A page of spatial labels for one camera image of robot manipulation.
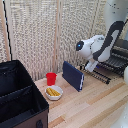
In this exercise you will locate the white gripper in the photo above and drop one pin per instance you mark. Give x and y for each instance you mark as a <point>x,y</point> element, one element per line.
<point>91,66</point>

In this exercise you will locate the black fabric storage box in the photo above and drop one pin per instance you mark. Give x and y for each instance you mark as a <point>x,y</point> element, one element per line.
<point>16,96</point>

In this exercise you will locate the red plastic cup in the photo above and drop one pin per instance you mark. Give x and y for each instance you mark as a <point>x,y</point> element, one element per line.
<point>51,79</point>

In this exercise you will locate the thin black vertical pole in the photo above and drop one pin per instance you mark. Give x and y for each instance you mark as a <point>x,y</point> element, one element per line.
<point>6,30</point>

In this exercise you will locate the dark blue book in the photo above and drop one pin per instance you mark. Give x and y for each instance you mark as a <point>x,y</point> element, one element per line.
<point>72,76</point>

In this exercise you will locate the black silver toaster oven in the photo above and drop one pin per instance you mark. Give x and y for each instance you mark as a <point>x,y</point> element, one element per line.
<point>120,53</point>

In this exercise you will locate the beige woven folding screen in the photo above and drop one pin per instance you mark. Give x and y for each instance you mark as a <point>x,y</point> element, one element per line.
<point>30,36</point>

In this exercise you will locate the white bowl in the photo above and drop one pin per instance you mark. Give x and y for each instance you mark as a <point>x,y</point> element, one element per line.
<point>54,96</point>

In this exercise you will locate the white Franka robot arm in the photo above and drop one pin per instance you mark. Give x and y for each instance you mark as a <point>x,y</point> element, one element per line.
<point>100,46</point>

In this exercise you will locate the yellow corn food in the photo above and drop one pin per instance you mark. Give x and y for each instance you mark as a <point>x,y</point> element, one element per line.
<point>53,92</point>

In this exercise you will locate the black dish rack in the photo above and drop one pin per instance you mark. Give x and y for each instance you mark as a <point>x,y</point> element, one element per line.
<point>96,74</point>

